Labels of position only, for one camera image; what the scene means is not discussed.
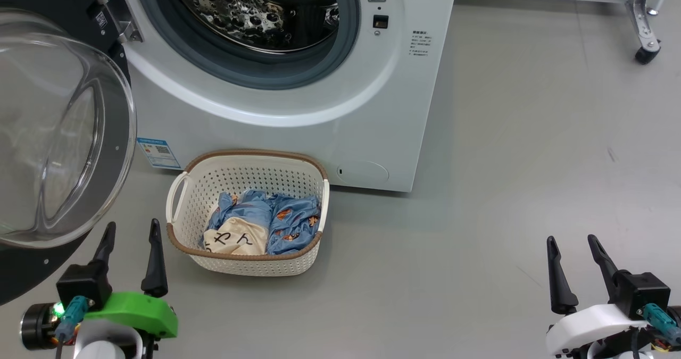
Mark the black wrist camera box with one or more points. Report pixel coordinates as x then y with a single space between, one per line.
644 292
82 287

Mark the cream perforated basket brown rim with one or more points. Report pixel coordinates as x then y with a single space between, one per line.
245 175

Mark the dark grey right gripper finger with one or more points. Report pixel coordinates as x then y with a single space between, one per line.
561 290
606 266

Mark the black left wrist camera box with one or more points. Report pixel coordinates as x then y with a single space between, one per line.
82 287

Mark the blue energy label sticker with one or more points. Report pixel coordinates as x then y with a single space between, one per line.
158 153

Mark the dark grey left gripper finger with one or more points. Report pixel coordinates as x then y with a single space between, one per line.
105 247
154 268

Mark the white front-load washing machine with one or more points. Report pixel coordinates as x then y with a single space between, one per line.
372 109

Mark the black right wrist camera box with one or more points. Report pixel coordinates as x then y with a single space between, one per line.
644 292

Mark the small printed text label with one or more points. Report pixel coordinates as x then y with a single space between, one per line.
421 42

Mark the cream garment with black print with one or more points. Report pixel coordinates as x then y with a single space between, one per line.
239 236

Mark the black door latch socket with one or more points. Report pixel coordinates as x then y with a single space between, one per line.
380 22

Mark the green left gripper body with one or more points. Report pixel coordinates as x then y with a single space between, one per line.
138 311

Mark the black round glass washer door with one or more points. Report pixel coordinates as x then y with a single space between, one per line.
53 135

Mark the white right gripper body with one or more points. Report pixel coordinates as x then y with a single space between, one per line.
590 324

